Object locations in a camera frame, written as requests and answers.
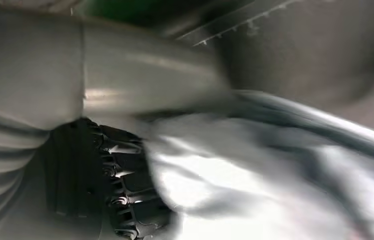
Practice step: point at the green conveyor belt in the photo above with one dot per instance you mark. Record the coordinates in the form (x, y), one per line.
(123, 10)

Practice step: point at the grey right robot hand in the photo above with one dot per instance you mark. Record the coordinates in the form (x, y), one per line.
(123, 73)

